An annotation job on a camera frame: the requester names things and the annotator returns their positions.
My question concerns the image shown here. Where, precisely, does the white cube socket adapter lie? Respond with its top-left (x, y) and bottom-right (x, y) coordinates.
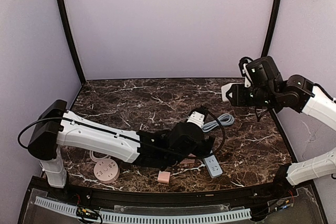
top-left (221, 83), bottom-right (236, 102)

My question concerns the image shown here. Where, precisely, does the pink cube socket adapter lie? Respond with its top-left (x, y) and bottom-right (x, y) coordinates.
top-left (178, 154), bottom-right (197, 168)

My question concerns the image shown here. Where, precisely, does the blue power strip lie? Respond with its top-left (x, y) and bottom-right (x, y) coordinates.
top-left (203, 155), bottom-right (223, 179)

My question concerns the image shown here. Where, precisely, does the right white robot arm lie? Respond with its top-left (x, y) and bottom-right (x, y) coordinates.
top-left (221, 56), bottom-right (335, 187)

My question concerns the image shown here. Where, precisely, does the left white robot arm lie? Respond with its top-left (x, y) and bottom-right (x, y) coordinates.
top-left (25, 100), bottom-right (215, 188)

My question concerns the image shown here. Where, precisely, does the pink flat charger plug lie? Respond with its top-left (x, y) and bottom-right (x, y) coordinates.
top-left (157, 171), bottom-right (171, 184)

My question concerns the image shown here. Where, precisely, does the pink round power socket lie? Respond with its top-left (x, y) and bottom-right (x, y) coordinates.
top-left (93, 158), bottom-right (120, 184)

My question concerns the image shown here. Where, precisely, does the small circuit board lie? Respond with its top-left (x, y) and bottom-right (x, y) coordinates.
top-left (76, 207), bottom-right (99, 219)

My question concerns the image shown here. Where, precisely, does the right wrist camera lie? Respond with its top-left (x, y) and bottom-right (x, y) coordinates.
top-left (238, 56), bottom-right (252, 88)

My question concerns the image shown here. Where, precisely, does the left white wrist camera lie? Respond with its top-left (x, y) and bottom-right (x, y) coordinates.
top-left (186, 111), bottom-right (205, 129)

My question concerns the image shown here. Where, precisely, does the right grey cable duct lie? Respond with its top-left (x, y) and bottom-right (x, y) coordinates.
top-left (100, 209), bottom-right (251, 224)

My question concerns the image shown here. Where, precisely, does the grey cable duct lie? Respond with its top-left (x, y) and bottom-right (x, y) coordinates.
top-left (34, 196), bottom-right (77, 217)
top-left (100, 209), bottom-right (251, 224)

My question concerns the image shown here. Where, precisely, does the right black frame post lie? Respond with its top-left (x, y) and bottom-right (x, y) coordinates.
top-left (261, 0), bottom-right (281, 57)

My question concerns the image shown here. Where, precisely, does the black frame post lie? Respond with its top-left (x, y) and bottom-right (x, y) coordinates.
top-left (56, 0), bottom-right (86, 86)
top-left (261, 0), bottom-right (281, 57)

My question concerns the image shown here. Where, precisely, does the black front rail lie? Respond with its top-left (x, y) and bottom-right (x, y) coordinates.
top-left (31, 174), bottom-right (313, 209)

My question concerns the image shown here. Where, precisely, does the left grey cable duct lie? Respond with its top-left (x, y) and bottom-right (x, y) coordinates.
top-left (34, 196), bottom-right (77, 217)

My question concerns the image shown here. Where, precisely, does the left black frame post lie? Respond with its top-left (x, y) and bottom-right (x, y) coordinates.
top-left (56, 0), bottom-right (86, 86)

